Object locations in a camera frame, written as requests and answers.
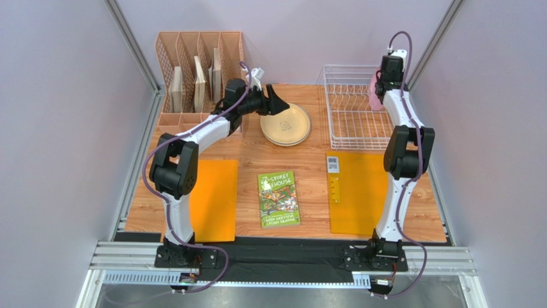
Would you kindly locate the tan yellow plate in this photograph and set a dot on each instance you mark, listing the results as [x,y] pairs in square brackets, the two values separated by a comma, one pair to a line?
[289,126]

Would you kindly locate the pink plate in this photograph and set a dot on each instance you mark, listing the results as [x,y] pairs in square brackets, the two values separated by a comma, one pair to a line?
[374,102]

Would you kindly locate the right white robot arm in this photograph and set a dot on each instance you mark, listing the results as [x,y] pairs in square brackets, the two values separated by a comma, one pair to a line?
[405,160]

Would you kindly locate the right orange folder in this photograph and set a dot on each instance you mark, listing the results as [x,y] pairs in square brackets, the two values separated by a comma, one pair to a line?
[357,187]

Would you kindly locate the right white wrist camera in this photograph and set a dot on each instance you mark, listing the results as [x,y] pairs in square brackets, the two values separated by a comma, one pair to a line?
[401,53]

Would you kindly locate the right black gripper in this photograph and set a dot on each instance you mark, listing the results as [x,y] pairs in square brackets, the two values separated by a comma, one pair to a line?
[378,88]

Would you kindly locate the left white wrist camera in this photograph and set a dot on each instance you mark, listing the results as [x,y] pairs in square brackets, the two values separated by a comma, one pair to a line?
[253,78]

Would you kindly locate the left orange folder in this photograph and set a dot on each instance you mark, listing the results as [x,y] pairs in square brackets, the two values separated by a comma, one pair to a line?
[209,213]

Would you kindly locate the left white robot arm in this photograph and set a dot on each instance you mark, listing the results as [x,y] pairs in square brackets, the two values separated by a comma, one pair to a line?
[174,165]

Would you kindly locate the cream yellow plate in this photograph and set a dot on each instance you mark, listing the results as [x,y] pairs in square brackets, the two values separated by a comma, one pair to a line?
[286,144]

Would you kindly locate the green children's book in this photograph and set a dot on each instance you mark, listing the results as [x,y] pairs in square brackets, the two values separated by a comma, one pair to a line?
[278,202]

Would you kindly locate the middle beige book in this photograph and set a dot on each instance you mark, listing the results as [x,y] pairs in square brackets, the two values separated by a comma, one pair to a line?
[200,86]

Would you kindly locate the orange folder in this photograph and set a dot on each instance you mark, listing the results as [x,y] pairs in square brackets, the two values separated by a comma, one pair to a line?
[209,213]
[357,187]

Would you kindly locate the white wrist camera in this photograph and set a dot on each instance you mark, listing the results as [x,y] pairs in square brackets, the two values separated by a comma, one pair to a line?
[253,78]
[401,53]

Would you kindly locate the white wire dish rack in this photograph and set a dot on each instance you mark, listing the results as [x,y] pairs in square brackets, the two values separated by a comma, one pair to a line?
[353,123]

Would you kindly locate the right aluminium frame post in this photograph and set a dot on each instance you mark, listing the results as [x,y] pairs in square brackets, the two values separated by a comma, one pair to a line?
[435,41]

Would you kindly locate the aluminium frame post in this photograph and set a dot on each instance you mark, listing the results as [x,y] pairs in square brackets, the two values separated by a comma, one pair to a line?
[435,41]
[119,18]

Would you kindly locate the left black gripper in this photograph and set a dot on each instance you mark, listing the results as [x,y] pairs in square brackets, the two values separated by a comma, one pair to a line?
[271,105]

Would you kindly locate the left aluminium frame post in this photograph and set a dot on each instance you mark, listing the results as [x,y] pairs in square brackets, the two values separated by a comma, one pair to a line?
[119,18]

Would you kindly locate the aluminium front rail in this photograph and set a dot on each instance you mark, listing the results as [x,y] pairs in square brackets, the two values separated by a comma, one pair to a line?
[134,262]

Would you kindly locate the black base mat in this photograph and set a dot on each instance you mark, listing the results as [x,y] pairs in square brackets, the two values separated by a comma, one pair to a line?
[270,259]

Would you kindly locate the left beige book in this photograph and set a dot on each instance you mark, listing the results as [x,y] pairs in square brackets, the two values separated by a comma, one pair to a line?
[176,90]

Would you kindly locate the pink desk file organizer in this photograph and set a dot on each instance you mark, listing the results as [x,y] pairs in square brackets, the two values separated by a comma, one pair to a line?
[178,48]

